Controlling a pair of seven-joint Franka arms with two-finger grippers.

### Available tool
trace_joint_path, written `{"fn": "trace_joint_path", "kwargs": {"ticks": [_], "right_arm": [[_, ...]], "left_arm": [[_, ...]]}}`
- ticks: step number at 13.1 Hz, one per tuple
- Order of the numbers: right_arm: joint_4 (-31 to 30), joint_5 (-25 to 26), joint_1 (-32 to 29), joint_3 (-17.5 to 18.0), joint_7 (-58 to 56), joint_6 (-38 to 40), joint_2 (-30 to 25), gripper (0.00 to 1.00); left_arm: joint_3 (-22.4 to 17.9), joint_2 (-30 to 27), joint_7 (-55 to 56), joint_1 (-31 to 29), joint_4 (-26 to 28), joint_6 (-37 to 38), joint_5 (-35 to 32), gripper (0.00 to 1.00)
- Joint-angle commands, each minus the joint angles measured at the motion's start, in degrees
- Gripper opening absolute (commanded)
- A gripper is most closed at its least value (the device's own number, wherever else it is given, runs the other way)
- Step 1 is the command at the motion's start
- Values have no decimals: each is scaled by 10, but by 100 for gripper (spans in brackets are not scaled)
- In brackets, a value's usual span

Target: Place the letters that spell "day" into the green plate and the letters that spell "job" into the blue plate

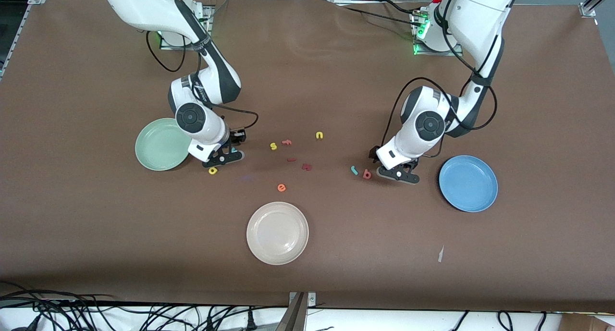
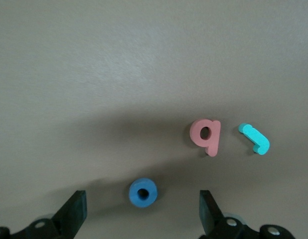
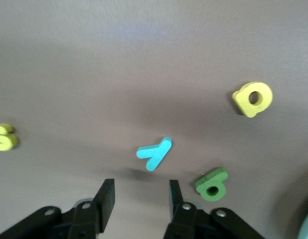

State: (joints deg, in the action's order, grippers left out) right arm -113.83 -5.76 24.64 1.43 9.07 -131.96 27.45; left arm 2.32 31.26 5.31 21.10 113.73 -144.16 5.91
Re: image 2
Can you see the pink foam letter q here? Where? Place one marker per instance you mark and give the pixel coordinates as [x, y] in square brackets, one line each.
[212, 144]

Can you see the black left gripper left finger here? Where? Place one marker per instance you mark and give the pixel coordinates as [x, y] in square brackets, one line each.
[44, 231]

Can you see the teal foam letter r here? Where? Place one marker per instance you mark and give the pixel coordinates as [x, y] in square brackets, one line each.
[256, 138]

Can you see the blue foam letter o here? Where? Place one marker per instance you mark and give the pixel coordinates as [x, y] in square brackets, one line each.
[134, 199]

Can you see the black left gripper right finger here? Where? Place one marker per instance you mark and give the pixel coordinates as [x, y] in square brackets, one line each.
[231, 232]

